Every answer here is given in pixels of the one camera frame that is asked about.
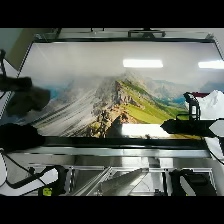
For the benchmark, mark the dark grey garment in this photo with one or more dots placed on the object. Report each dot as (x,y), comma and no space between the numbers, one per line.
(29,100)

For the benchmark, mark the black garment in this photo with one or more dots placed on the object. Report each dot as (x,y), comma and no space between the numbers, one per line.
(20,137)

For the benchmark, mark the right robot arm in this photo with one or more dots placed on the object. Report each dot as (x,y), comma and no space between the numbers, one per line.
(218,127)

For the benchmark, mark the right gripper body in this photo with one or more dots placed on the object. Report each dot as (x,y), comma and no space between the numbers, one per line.
(191,127)

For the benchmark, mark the white garment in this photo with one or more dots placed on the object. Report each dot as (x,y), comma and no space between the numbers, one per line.
(212,103)

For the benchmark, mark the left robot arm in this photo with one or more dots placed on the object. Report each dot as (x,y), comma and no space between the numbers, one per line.
(35,181)

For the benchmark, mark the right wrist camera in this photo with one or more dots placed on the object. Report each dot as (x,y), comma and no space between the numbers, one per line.
(194,106)

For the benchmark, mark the silver frame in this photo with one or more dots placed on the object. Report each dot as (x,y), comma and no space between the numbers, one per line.
(116,153)

